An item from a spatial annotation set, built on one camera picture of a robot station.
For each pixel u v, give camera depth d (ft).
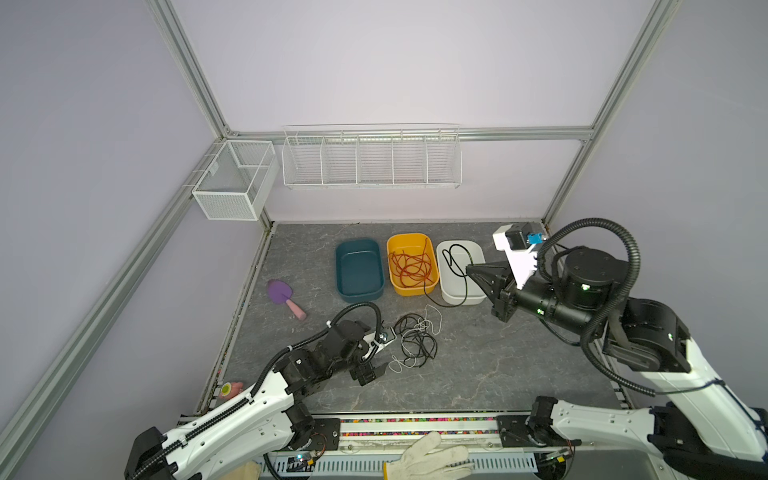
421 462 2.31
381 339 2.07
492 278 1.51
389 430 2.48
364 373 2.21
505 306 1.41
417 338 2.79
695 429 1.32
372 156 3.25
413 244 3.53
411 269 3.51
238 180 3.33
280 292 3.34
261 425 1.93
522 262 1.36
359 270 3.46
